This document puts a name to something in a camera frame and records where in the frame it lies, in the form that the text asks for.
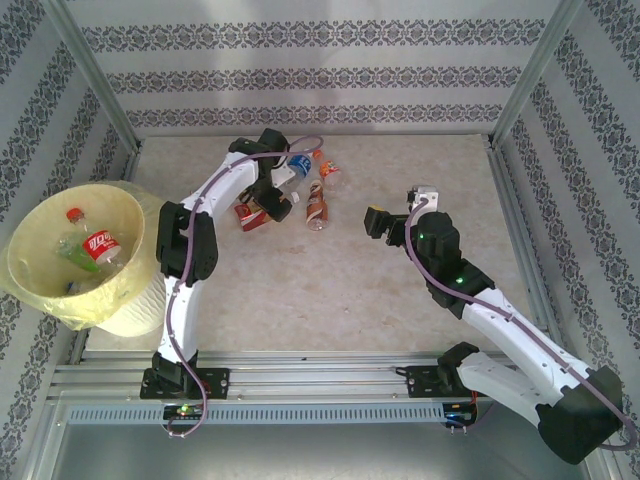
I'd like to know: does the aluminium right frame post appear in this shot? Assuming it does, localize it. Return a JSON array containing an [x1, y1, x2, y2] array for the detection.
[[492, 0, 585, 147]]

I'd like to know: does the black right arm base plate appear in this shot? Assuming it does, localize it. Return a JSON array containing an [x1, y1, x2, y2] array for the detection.
[[406, 365, 481, 400]]

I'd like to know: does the brown label bottle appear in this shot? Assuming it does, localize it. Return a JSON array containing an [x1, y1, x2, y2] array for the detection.
[[304, 178, 331, 233]]

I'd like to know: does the left controller board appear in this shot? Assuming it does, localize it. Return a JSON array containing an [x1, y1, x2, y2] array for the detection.
[[163, 404, 205, 420]]

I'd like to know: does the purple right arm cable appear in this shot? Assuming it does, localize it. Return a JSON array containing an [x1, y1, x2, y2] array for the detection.
[[404, 197, 640, 454]]

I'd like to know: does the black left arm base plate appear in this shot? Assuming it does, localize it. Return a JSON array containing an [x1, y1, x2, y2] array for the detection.
[[140, 367, 232, 401]]

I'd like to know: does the aluminium frame post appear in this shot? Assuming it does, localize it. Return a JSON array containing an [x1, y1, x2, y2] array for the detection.
[[492, 0, 585, 147], [47, 0, 144, 154]]

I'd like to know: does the controller board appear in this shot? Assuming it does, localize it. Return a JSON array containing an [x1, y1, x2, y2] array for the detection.
[[163, 404, 205, 420], [443, 402, 479, 427]]

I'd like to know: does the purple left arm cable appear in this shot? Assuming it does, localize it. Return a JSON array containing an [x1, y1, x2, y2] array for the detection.
[[162, 133, 325, 441]]

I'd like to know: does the cream plastic waste bin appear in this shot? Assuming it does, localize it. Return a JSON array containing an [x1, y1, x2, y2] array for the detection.
[[0, 182, 170, 340]]

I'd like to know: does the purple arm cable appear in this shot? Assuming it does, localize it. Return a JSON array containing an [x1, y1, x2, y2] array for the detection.
[[404, 197, 640, 454], [162, 133, 325, 441]]

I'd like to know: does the red label cola bottle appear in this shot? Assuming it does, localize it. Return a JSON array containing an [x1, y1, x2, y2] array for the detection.
[[66, 207, 123, 266]]

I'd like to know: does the green label clear bottle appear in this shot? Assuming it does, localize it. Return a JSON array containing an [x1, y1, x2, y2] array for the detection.
[[55, 234, 102, 275]]

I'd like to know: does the right controller board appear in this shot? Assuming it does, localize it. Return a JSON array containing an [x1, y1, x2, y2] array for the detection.
[[443, 402, 479, 427]]

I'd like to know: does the aluminium left frame post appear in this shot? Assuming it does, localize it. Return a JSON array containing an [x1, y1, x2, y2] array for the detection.
[[47, 0, 144, 154]]

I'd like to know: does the aluminium mounting rail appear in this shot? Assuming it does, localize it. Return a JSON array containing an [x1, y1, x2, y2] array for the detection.
[[49, 351, 587, 403]]

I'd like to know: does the aluminium right side rail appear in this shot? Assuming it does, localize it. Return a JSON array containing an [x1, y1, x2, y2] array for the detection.
[[485, 134, 569, 361]]

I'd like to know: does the grey metal base panel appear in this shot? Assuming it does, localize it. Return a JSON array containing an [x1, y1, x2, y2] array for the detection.
[[52, 423, 589, 480]]

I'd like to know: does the blue label water bottle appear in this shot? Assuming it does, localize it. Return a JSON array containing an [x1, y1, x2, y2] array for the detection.
[[284, 149, 315, 195]]

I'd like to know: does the orange label bottle orange cap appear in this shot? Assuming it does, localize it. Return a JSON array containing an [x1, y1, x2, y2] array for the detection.
[[312, 148, 346, 194]]

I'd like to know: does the grey slotted cable duct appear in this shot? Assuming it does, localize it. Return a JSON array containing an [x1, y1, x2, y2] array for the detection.
[[67, 403, 447, 425]]

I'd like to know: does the red gold label bottle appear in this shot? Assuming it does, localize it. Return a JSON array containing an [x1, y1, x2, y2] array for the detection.
[[234, 192, 303, 234]]

